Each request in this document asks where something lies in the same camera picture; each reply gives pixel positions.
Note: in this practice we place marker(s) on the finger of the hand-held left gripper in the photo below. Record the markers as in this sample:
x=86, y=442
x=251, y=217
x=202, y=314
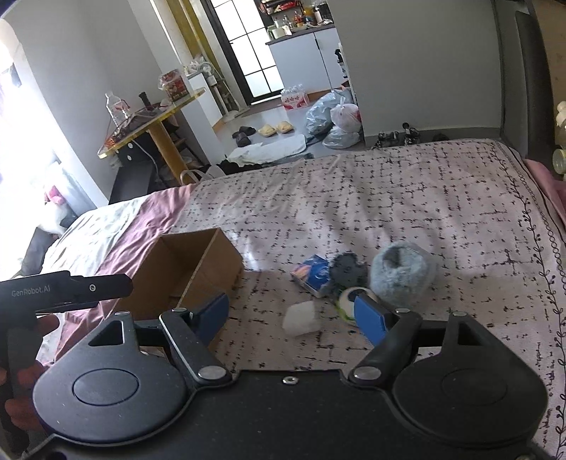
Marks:
x=106, y=286

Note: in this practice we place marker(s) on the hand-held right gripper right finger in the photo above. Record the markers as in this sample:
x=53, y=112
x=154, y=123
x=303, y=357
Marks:
x=369, y=316

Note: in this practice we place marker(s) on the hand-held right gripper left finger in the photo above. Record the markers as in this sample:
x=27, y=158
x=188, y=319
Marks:
x=214, y=312

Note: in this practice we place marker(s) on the white tape roll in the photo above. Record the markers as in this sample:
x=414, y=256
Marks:
x=347, y=303

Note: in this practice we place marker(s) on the dark grey fuzzy pad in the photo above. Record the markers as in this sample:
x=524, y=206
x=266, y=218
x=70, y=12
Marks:
x=349, y=270

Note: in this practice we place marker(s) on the brown cardboard box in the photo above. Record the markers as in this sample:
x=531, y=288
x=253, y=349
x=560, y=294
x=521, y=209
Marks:
x=221, y=261

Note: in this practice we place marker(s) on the grey fuzzy plush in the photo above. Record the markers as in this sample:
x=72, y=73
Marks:
x=402, y=274

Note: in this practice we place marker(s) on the person's left hand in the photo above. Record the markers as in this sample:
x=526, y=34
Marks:
x=22, y=413

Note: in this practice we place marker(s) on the white duvet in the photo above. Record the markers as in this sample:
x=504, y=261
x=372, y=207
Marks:
x=88, y=239

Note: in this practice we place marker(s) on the pink bed sheet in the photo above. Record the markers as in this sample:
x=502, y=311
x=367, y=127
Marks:
x=132, y=230

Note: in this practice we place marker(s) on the white plush toy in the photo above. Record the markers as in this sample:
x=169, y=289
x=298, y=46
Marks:
x=55, y=219

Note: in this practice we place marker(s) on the pink plush toy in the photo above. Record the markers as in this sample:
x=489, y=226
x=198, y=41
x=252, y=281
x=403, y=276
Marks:
x=54, y=197

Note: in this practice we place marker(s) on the black low cabinet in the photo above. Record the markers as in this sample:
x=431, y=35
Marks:
x=132, y=177

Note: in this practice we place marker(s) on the black patterned white blanket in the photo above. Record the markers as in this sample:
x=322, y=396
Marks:
x=353, y=199

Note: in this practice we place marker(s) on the black clothes pile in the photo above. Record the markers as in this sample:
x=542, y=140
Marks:
x=247, y=164

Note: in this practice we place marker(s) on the gold-edged round table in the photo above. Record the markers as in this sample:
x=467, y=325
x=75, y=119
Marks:
x=164, y=146

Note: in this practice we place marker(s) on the dark flat tray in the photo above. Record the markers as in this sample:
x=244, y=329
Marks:
x=132, y=126

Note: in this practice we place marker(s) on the black slipper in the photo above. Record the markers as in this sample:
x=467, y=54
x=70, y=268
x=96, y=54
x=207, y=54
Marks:
x=243, y=141
x=244, y=132

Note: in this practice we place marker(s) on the white floor mat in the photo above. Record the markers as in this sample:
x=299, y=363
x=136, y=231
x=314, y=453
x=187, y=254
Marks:
x=274, y=148

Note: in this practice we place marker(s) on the clear water bottle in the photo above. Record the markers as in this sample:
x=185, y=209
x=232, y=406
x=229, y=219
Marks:
x=116, y=110

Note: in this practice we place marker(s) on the small grey trash bag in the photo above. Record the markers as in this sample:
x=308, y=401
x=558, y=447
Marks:
x=340, y=138

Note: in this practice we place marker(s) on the pair of grey shoes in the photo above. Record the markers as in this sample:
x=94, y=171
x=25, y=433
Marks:
x=395, y=137

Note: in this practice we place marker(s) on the yellow slipper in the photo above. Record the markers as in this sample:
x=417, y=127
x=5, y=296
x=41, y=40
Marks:
x=267, y=130
x=285, y=127

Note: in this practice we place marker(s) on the black cylinder device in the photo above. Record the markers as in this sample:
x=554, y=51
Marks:
x=145, y=101

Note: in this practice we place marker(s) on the white red plastic bag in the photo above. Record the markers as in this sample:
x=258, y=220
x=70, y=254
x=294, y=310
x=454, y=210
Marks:
x=347, y=117

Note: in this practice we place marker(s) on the small white fridge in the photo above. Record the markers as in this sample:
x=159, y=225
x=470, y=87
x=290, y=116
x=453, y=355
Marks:
x=208, y=106

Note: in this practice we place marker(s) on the large grey trash bag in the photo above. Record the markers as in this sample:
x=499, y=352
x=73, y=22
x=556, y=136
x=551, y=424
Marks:
x=323, y=113

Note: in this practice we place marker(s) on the red instant noodle box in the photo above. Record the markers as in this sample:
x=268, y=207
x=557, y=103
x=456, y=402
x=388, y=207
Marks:
x=176, y=86

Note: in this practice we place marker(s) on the pink pillow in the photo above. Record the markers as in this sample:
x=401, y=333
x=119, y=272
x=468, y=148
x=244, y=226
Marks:
x=548, y=185

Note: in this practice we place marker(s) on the pack of water bottles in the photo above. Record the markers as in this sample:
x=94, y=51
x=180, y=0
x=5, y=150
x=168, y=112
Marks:
x=295, y=97

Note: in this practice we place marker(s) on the white desk fan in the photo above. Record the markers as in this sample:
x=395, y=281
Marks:
x=205, y=68

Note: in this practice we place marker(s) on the cream jar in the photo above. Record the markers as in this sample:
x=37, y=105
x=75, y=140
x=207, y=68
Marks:
x=560, y=163

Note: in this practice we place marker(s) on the black spray bottle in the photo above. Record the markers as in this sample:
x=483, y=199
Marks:
x=339, y=64

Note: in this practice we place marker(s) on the white kitchen cabinet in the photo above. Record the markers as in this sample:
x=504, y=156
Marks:
x=300, y=62

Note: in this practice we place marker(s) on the yellow curtain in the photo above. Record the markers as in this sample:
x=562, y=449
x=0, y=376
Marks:
x=194, y=35

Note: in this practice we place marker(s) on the clear plastic bottle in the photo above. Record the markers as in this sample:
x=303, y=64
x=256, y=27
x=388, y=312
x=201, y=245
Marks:
x=560, y=126

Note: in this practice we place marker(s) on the black framed glass door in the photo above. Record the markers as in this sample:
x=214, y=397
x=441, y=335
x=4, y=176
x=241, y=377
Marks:
x=254, y=44

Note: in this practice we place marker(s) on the dark grey headboard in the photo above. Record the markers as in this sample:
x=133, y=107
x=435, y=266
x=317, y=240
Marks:
x=526, y=79

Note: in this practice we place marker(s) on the kitchen shelf rack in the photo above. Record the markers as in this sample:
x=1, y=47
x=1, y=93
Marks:
x=292, y=13

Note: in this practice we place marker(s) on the brown cardboard sheet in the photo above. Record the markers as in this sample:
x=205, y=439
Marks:
x=552, y=44

